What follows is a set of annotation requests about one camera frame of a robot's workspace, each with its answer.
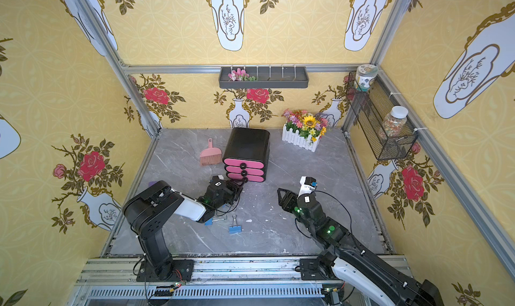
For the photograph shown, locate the grey wall shelf tray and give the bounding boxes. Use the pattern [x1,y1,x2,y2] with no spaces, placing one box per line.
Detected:
[219,65,309,89]

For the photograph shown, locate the small pink flowers on shelf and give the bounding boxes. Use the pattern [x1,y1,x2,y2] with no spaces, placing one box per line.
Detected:
[228,68,257,81]

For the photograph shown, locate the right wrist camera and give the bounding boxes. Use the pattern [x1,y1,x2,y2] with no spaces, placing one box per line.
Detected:
[299,177,317,196]

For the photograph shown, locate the metal base rail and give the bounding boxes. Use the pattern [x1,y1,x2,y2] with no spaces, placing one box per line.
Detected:
[72,255,423,306]

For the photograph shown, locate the pink bottom drawer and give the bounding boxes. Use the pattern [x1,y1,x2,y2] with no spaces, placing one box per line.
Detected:
[226,173,266,183]

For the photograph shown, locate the black drawer cabinet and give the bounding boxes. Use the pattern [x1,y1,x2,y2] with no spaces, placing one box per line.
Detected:
[223,127,270,178]

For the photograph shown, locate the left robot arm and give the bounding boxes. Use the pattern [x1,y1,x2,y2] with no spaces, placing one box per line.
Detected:
[122,176,245,281]

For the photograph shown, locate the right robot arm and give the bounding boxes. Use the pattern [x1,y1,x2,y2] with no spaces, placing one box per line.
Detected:
[278,188,444,305]

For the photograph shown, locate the pink hand broom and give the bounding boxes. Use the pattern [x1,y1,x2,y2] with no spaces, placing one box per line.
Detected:
[200,138,223,166]

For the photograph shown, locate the black wire wall basket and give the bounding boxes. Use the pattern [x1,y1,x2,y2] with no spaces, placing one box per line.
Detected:
[351,77,418,161]

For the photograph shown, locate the jar of colorful sprinkles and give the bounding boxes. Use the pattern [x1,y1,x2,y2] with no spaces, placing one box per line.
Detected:
[379,106,409,140]

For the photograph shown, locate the pink top drawer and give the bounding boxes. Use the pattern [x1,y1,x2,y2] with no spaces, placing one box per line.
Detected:
[223,158,264,169]

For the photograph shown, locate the flower box with white fence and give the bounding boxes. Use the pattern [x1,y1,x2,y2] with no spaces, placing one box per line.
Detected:
[282,110,329,152]

